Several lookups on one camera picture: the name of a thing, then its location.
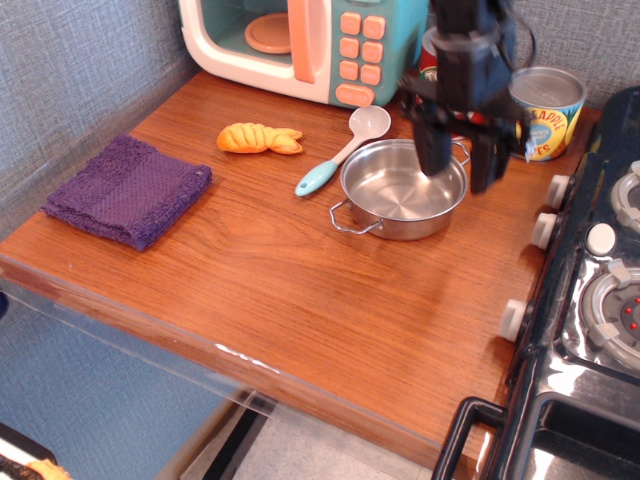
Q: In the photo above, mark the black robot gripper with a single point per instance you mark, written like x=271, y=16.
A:
x=474, y=75

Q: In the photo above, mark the white stove knob front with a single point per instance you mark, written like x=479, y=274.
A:
x=512, y=318

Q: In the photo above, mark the tomato sauce can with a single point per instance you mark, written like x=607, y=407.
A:
x=428, y=69

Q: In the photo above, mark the purple folded cloth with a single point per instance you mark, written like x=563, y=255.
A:
x=130, y=193

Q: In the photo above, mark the white spoon teal handle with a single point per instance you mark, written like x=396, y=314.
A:
x=365, y=123

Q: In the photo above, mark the stainless steel pot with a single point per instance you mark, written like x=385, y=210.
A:
x=389, y=196

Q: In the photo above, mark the orange plush shrimp toy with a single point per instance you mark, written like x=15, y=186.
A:
x=253, y=138

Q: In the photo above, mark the yellow plush object corner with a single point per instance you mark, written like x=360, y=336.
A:
x=34, y=470

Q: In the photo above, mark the black toy stove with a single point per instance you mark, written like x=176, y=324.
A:
x=572, y=409

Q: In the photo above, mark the white stove knob middle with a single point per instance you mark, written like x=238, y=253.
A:
x=543, y=229

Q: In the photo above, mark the pineapple slices can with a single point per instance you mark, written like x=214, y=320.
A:
x=554, y=98

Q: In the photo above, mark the white stove knob rear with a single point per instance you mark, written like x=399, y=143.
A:
x=556, y=191

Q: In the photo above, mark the white stove knob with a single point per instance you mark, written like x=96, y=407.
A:
x=512, y=318
x=556, y=191
x=543, y=229

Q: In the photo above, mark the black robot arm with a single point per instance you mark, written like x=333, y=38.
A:
x=464, y=17

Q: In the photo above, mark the toy microwave teal white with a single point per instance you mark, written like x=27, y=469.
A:
x=345, y=53

